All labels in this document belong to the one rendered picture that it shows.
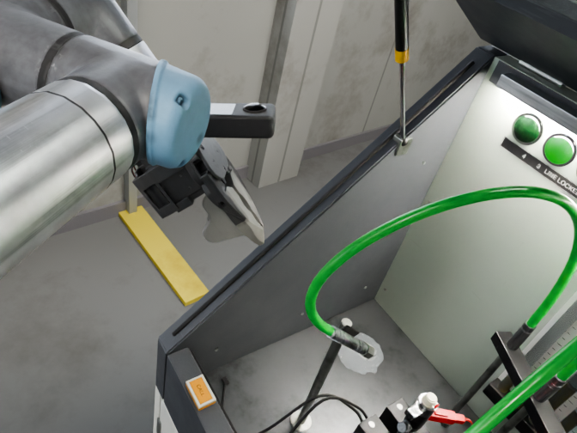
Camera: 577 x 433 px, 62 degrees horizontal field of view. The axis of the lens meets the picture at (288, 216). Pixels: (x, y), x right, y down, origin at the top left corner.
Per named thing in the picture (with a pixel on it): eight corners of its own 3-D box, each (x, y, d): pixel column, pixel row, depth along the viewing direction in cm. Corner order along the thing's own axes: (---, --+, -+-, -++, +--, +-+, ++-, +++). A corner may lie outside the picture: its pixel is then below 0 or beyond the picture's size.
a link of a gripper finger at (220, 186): (236, 213, 57) (191, 154, 53) (248, 206, 56) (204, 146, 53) (232, 233, 52) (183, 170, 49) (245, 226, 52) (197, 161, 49)
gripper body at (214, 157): (179, 195, 59) (114, 113, 55) (237, 161, 57) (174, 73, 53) (166, 225, 53) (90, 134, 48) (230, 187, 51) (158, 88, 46)
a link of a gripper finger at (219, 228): (230, 259, 59) (185, 202, 56) (270, 238, 58) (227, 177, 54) (227, 274, 57) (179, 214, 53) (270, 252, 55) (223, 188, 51)
